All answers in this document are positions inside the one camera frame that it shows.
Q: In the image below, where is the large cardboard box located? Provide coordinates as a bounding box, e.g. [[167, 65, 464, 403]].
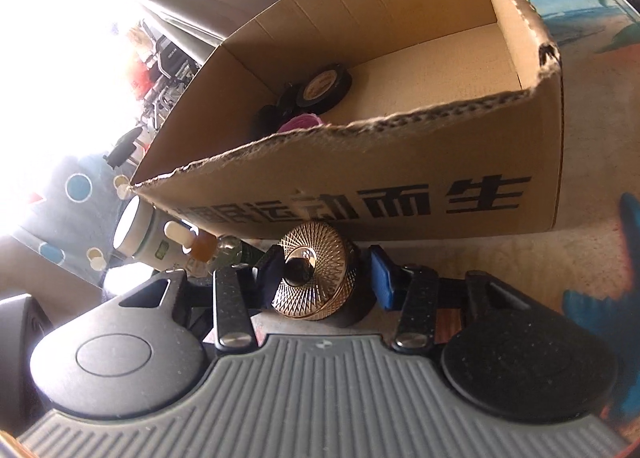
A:
[[129, 0, 565, 245]]

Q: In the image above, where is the small black glossy case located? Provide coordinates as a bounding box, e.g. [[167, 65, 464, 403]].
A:
[[251, 103, 296, 141]]

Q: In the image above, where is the green dropper bottle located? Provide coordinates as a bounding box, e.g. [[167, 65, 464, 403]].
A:
[[164, 219, 266, 279]]

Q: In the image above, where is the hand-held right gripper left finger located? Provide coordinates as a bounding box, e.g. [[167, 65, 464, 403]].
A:
[[107, 245, 286, 351]]

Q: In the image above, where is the grey cloth with blue dots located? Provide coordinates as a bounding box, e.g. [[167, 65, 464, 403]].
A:
[[10, 153, 151, 284]]

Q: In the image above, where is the black tape roll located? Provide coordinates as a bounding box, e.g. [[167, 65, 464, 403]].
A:
[[295, 65, 353, 115]]

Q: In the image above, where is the black lipstick tube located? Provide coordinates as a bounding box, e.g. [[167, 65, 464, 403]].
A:
[[274, 82, 301, 111]]

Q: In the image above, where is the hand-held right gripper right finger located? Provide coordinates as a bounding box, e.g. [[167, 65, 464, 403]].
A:
[[370, 245, 538, 354]]

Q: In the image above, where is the white supplement bottle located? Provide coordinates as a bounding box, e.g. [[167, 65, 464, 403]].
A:
[[112, 195, 188, 271]]

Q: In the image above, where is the black jar with gold lid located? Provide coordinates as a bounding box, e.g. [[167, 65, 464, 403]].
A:
[[270, 220, 373, 329]]

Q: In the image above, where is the orange plastic bag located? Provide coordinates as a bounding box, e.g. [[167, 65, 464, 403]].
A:
[[127, 25, 157, 96]]

